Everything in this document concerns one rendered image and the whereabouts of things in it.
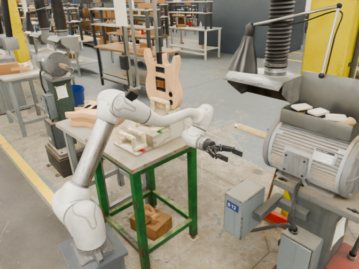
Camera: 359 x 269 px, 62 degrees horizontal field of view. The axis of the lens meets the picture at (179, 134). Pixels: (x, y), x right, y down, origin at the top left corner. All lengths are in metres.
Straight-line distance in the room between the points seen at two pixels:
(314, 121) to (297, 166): 0.19
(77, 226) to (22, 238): 1.55
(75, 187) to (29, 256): 1.29
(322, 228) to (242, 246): 1.29
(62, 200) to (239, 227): 0.91
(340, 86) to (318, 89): 0.09
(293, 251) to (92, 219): 0.92
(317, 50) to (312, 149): 1.09
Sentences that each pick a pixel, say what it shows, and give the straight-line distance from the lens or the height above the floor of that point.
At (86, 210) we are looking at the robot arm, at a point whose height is 0.97.
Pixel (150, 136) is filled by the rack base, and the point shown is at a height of 1.02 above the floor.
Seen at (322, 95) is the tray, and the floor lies 1.48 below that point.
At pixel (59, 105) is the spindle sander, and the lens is 3.55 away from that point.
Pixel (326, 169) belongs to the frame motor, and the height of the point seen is 1.26.
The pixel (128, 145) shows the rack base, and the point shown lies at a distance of 2.08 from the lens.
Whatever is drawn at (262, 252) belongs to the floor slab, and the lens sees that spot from 2.62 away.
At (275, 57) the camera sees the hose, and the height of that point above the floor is 1.62.
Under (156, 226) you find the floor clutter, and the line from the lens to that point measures 2.60.
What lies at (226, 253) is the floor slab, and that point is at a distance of 2.57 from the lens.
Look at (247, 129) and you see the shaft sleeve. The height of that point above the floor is 1.26.
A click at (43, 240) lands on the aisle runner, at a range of 2.94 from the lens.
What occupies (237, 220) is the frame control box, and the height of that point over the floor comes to 1.02.
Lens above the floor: 1.88
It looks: 25 degrees down
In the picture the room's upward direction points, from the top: 2 degrees counter-clockwise
